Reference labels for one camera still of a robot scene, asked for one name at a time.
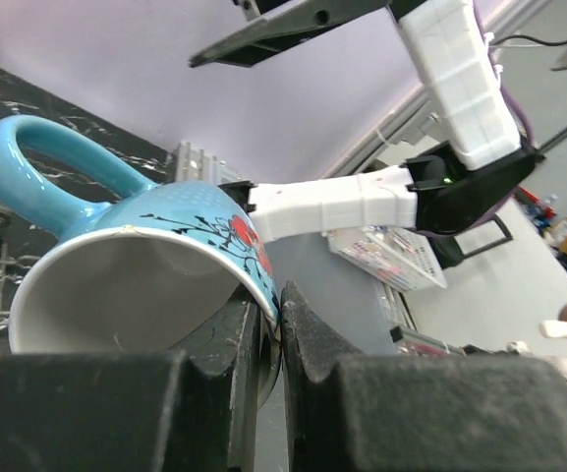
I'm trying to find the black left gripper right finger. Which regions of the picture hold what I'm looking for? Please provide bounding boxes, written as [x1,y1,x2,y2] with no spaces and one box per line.
[281,283,567,471]

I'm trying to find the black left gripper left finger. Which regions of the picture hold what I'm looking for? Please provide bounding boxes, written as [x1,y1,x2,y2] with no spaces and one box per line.
[0,301,261,471]

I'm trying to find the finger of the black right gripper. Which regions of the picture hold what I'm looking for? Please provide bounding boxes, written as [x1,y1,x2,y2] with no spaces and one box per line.
[189,0,390,68]

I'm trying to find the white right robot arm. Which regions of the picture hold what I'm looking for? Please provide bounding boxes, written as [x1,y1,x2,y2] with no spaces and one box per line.
[189,1,538,243]

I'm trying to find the white keyboard tray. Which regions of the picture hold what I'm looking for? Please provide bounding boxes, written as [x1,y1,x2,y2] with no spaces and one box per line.
[326,226,447,292]

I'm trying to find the aluminium frame rail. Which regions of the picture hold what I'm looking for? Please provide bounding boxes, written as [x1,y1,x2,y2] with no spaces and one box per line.
[174,141,242,185]

